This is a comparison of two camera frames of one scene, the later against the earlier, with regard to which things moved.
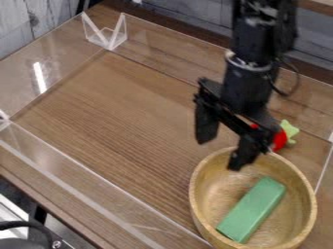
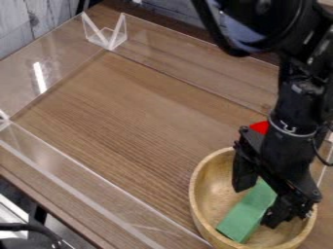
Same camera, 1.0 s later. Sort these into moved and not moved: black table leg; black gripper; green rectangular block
Moved: black gripper
Not moved: green rectangular block; black table leg
